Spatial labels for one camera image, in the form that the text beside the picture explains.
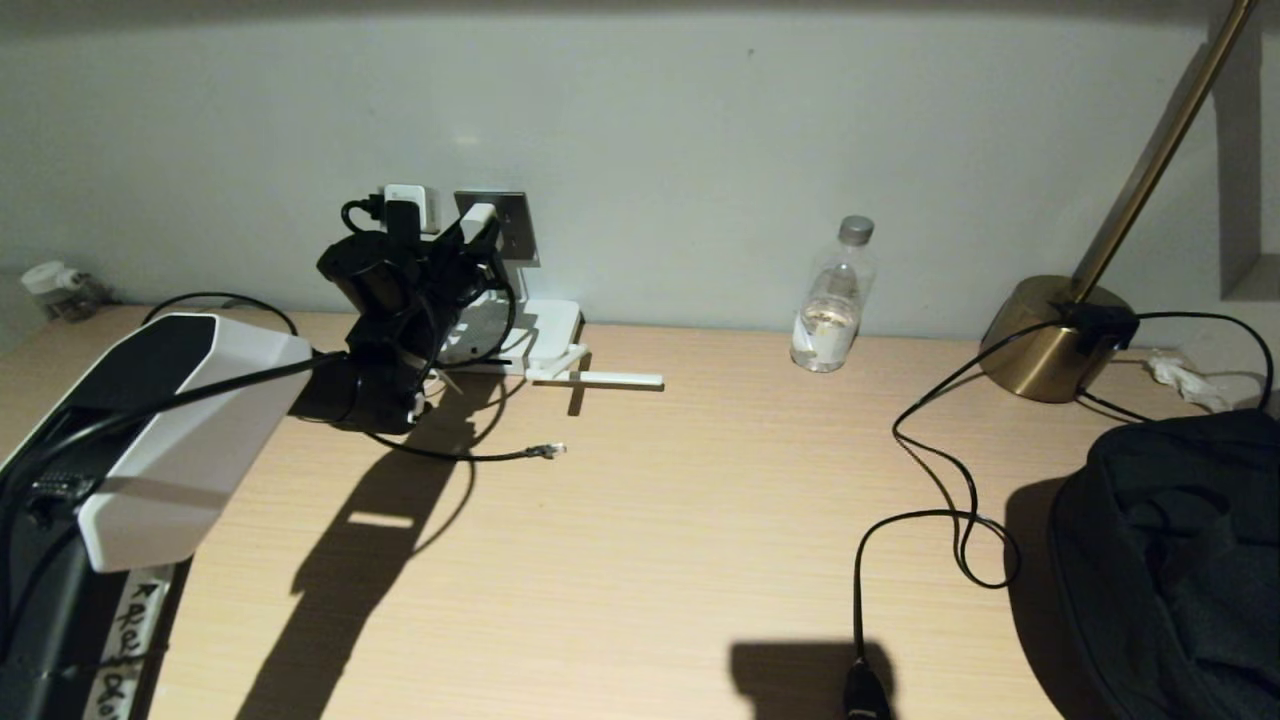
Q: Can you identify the black fabric bag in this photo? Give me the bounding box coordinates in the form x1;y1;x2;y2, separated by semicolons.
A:
1045;410;1280;720

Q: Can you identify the brass desk lamp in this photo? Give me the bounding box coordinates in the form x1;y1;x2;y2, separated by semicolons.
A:
978;0;1259;406

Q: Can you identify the black lamp power cable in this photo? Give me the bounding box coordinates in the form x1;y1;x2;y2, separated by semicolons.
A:
845;318;1076;720

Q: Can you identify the black ethernet cable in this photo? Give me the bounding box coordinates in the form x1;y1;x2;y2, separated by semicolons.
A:
145;292;567;463

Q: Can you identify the black lamp cord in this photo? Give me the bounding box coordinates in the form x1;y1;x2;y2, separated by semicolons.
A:
1075;390;1131;426

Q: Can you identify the small grey glass jar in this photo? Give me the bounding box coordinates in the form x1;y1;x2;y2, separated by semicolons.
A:
50;276;111;323

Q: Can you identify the black box on lamp base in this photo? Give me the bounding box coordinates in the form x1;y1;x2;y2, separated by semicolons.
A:
1050;300;1141;356

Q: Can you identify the grey wall socket plate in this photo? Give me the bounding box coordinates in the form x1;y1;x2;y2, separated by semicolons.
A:
455;192;541;269

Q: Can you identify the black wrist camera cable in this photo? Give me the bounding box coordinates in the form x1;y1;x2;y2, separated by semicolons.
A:
0;198;521;521

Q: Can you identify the white router with antennas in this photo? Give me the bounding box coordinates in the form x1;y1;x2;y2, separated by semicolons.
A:
425;297;664;391

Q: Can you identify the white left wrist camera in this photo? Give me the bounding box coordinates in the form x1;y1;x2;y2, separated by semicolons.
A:
378;183;442;246

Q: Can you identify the clear plastic water bottle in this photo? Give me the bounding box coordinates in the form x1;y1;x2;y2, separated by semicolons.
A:
790;215;878;375

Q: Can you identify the thin black cable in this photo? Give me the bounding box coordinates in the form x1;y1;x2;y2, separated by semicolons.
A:
1135;312;1276;413

